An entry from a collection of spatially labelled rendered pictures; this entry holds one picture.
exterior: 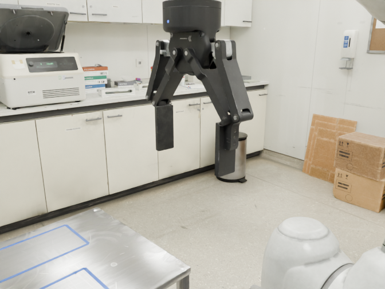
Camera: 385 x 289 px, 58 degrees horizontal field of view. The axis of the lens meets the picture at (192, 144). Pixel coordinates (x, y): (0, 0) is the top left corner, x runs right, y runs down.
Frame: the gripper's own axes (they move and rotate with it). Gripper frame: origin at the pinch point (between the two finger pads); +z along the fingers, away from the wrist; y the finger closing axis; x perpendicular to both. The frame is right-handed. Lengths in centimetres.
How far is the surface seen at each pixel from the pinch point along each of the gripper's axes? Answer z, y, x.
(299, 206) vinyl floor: 120, 112, -209
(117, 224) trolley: 38, 50, -11
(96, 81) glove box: 20, 259, -100
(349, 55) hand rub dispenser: -3, 122, -279
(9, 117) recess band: 36, 224, -19
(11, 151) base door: 58, 219, -16
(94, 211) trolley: 38, 62, -9
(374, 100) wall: 35, 98, -289
